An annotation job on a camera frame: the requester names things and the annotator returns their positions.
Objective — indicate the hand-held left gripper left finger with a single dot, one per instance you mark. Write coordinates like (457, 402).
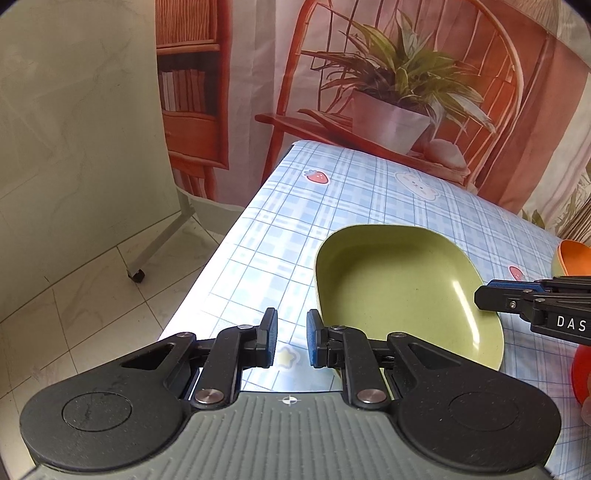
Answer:
(270, 337)

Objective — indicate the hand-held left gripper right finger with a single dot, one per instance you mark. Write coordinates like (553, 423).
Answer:
(314, 344)

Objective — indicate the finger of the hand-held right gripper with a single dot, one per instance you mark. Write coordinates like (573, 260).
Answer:
(508, 302)
(517, 285)

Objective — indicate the green square plate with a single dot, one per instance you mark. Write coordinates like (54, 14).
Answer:
(392, 286)

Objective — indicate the orange bowl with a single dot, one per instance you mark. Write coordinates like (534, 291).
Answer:
(575, 258)

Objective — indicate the red round bowl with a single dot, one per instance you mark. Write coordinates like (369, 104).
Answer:
(584, 374)

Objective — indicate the white metal stand leg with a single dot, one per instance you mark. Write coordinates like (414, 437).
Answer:
(157, 242)

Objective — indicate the printed backdrop cloth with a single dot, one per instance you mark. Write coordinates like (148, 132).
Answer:
(258, 69)

